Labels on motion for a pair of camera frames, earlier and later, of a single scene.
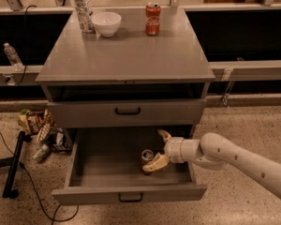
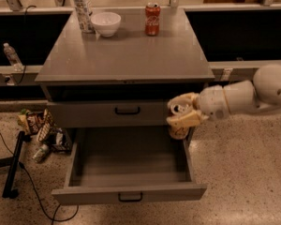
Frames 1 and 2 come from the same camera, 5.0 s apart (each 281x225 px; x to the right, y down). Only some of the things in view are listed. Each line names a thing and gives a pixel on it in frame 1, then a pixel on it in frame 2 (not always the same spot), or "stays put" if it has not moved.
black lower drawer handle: x=130 y=201 stays put
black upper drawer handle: x=127 y=113 stays put
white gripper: x=174 y=148 → x=211 y=103
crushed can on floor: x=41 y=154 stays put
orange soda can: x=146 y=157 → x=179 y=132
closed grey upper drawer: x=126 y=113 stays put
